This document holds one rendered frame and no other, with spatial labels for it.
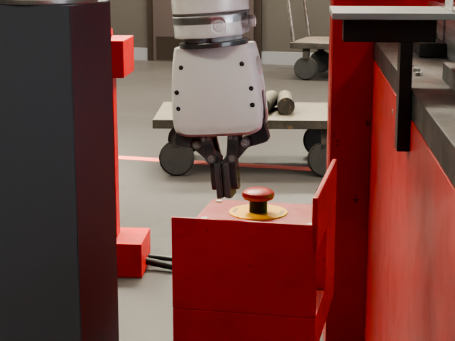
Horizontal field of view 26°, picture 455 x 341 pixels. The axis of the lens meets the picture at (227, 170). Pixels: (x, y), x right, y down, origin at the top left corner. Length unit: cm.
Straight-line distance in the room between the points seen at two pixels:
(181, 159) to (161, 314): 184
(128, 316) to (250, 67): 204
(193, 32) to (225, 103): 9
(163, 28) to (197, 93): 855
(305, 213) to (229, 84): 23
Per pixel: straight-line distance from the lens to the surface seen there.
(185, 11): 105
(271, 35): 937
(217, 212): 121
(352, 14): 150
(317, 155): 478
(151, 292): 323
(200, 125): 108
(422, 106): 145
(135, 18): 976
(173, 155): 479
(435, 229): 129
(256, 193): 119
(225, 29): 104
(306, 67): 827
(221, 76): 106
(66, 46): 171
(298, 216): 119
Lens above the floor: 110
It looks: 13 degrees down
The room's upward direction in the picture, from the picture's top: straight up
